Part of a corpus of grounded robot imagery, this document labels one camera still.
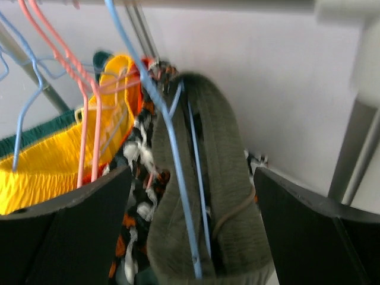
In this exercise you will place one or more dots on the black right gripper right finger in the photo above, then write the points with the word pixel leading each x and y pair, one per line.
pixel 314 239

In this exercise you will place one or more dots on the yellow shorts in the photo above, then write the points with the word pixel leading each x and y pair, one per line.
pixel 49 168

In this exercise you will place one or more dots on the teal green shorts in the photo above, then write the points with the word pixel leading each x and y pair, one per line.
pixel 32 135

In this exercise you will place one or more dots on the metal clothes rack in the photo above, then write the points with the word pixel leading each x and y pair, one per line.
pixel 302 76

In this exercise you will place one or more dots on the pink wire hanger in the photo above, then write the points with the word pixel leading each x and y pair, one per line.
pixel 85 83
pixel 109 120

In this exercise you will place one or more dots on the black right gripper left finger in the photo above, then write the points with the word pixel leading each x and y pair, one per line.
pixel 70 239

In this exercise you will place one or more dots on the olive green shorts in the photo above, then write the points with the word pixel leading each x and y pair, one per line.
pixel 230 234

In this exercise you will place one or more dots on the camouflage orange black shorts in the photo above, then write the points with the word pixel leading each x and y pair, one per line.
pixel 131 264

